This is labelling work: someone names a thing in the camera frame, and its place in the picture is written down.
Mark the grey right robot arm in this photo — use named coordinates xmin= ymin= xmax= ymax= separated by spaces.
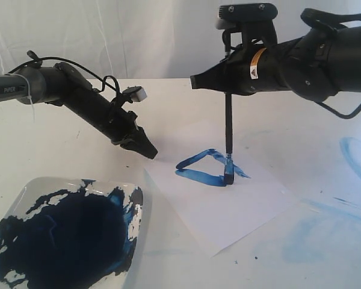
xmin=191 ymin=3 xmax=361 ymax=102

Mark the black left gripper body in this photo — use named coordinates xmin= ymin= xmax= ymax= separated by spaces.
xmin=56 ymin=62 xmax=140 ymax=145

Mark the white paper sheet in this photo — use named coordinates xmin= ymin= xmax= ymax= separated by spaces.
xmin=141 ymin=119 xmax=298 ymax=258

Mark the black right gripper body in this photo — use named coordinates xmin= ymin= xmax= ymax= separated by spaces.
xmin=225 ymin=36 xmax=339 ymax=102

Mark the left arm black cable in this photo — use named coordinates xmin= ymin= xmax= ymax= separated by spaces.
xmin=5 ymin=51 xmax=121 ymax=100

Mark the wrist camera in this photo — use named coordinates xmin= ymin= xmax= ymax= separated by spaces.
xmin=122 ymin=86 xmax=147 ymax=102
xmin=215 ymin=2 xmax=278 ymax=47

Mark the white paint tray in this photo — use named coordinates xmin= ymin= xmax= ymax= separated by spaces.
xmin=0 ymin=177 xmax=143 ymax=288

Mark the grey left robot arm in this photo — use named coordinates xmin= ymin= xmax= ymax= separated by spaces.
xmin=0 ymin=62 xmax=158 ymax=159

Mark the black handled paintbrush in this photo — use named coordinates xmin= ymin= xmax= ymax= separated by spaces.
xmin=222 ymin=28 xmax=236 ymax=185

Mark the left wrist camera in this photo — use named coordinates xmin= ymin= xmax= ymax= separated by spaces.
xmin=122 ymin=86 xmax=147 ymax=102

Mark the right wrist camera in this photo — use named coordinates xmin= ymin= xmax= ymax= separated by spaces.
xmin=215 ymin=2 xmax=278 ymax=47

